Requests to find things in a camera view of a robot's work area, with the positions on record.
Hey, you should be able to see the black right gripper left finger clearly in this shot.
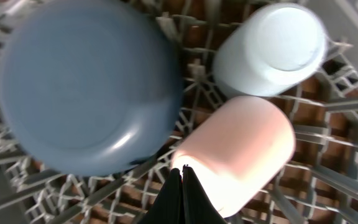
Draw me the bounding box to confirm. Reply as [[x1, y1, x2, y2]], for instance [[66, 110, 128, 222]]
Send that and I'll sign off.
[[138, 168, 184, 224]]

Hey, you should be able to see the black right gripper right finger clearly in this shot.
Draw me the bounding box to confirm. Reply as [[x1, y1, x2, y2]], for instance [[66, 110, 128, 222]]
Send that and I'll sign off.
[[182, 165, 226, 224]]

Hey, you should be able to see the white cup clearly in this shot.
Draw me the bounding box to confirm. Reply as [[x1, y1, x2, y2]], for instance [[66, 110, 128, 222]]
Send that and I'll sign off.
[[172, 96, 296, 218]]

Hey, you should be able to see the light blue cup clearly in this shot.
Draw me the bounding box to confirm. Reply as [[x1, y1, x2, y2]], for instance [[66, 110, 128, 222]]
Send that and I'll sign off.
[[212, 2, 328, 98]]

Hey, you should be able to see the grey dishwasher rack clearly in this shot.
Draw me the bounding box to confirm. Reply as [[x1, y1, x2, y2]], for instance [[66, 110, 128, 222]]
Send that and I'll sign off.
[[0, 1, 358, 223]]

